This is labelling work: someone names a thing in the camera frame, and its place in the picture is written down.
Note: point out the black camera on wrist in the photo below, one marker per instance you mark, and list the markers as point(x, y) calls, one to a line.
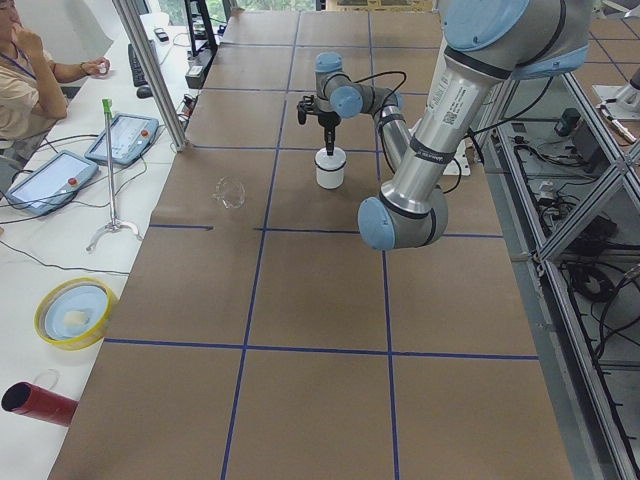
point(306, 107)

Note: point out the teach pendant tablet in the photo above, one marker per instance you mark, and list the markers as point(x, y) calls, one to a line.
point(53, 184)
point(131, 135)

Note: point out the black computer mouse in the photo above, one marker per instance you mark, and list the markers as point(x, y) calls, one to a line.
point(144, 92)

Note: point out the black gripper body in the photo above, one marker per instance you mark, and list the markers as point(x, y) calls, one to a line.
point(327, 120)

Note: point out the red cylinder tube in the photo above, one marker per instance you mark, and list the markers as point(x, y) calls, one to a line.
point(27, 399)

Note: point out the brown paper table cover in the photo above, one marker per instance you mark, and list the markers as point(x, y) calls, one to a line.
point(269, 341)

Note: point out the metal stand green top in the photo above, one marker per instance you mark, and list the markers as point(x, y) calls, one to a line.
point(115, 224)

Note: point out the aluminium frame rail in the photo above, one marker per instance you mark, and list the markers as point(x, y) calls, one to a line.
point(573, 205)

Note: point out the white cup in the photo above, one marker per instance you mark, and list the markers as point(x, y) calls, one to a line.
point(330, 168)

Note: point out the aluminium frame post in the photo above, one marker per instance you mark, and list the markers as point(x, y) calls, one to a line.
point(137, 35)

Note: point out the seated person beige shirt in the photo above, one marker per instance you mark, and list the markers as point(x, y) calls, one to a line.
point(32, 100)

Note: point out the yellow bowl with blue plate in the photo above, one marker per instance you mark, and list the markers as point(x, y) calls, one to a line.
point(75, 314)

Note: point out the near teach pendant tablet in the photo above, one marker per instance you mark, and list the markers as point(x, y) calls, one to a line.
point(53, 184)

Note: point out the far teach pendant tablet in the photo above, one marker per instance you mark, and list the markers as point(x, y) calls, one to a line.
point(131, 135)

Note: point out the black keyboard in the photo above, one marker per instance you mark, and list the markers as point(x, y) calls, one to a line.
point(137, 73)

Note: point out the black power adapter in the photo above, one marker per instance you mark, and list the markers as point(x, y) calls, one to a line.
point(567, 122)

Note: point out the clear plastic funnel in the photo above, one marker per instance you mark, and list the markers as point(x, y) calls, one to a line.
point(229, 193)

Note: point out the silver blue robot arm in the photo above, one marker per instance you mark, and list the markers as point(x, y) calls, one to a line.
point(484, 43)

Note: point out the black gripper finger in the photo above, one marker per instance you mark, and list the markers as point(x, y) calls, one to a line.
point(329, 139)

